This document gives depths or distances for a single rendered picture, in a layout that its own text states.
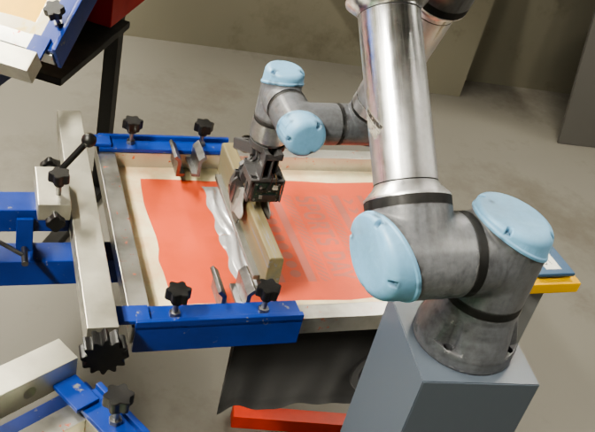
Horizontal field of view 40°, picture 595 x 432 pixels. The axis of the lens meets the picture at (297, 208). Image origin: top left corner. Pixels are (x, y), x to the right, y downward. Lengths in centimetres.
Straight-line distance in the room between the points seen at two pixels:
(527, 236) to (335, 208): 86
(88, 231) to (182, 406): 121
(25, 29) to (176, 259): 67
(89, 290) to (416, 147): 62
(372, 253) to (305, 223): 78
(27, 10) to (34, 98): 208
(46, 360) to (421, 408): 55
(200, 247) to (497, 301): 73
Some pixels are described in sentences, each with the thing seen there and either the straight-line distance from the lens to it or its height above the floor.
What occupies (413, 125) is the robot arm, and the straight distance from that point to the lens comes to 107.
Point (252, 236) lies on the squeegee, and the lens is 161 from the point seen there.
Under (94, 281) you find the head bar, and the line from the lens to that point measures 142.
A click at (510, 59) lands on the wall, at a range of 539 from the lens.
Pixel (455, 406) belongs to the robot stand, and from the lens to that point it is 122.
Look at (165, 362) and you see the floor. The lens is 276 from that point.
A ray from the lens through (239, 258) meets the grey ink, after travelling 165.
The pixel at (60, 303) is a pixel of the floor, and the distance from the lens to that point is 293.
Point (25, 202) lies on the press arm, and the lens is 159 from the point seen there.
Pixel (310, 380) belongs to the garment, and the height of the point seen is 73.
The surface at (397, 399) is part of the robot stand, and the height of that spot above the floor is 111.
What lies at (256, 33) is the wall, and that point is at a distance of 487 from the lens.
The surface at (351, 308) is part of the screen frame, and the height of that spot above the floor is 99.
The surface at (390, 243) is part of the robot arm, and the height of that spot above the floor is 141.
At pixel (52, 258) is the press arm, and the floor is 92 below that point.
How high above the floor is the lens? 197
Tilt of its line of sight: 33 degrees down
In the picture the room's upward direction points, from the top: 15 degrees clockwise
